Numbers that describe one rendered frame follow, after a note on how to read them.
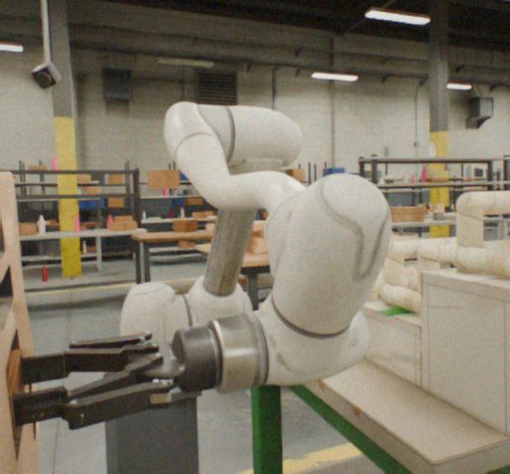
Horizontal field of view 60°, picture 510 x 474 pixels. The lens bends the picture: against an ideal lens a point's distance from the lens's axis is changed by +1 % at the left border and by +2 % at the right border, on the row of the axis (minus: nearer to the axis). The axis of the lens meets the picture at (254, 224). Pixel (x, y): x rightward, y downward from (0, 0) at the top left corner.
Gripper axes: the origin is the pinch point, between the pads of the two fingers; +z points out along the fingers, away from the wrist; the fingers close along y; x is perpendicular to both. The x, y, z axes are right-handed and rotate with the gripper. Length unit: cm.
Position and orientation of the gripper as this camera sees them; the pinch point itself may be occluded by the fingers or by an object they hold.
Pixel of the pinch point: (20, 388)
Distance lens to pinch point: 54.9
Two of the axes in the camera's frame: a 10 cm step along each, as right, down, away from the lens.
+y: -3.7, -2.0, 9.1
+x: 0.2, -9.8, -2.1
